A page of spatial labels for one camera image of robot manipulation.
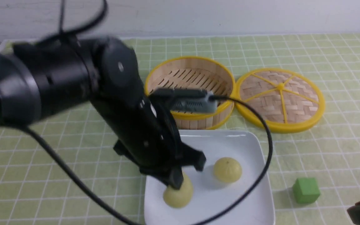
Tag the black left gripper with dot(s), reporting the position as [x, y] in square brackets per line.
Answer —
[148, 136]

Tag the pale yellow steamed bun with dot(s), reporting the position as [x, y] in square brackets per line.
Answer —
[179, 198]

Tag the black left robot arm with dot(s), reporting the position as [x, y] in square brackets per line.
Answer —
[37, 82]

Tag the white square plate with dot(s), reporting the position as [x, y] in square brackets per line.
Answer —
[210, 195]

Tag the bamboo steamer basket yellow rim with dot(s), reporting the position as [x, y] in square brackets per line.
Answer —
[195, 72]

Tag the green foam cube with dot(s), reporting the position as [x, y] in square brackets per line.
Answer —
[306, 190]

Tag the green checkered tablecloth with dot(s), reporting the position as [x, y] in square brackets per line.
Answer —
[35, 191]

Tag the woven bamboo steamer lid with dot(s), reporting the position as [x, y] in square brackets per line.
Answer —
[288, 101]

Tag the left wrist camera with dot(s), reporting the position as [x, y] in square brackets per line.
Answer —
[186, 100]

